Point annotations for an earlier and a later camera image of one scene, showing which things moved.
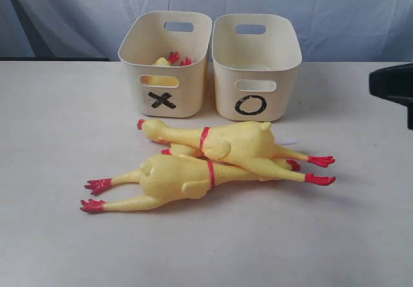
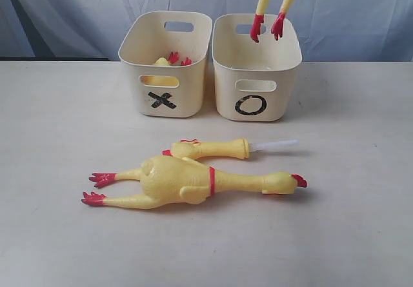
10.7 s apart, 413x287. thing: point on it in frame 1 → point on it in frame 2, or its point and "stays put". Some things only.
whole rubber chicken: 249,145 → 278,23
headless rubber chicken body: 165,80 stays put
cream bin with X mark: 169,91 stays put
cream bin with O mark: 254,73 stays put
